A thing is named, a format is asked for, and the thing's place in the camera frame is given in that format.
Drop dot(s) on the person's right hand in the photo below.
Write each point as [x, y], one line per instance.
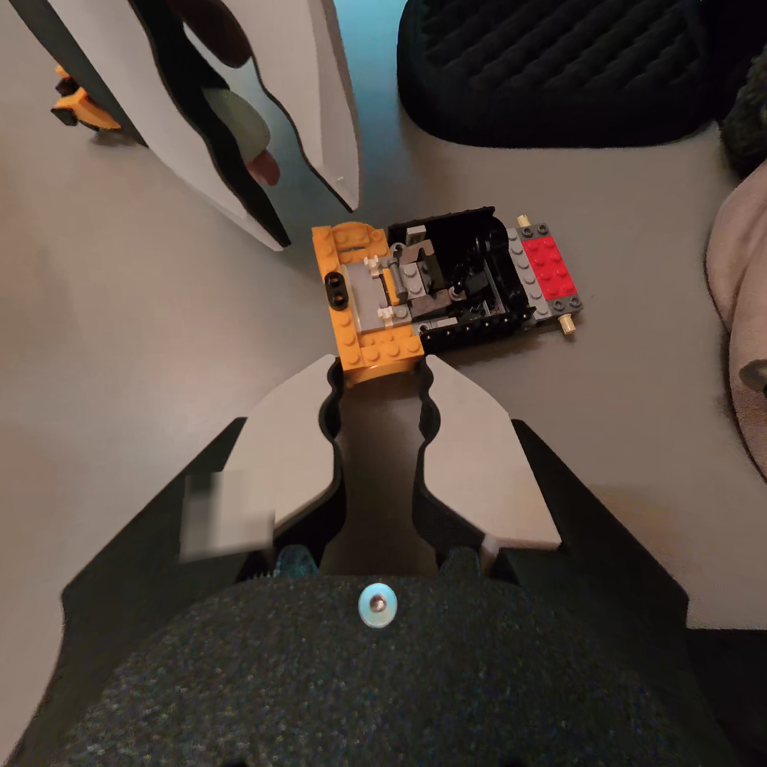
[215, 30]

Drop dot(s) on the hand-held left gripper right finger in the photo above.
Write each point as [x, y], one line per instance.
[485, 473]

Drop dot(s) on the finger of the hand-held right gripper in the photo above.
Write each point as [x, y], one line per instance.
[311, 78]
[138, 90]

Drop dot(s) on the black orange lego car chassis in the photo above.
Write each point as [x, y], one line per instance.
[359, 359]

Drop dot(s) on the orange lego car rear section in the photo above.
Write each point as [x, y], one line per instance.
[84, 108]

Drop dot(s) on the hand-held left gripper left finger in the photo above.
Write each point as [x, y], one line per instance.
[287, 443]

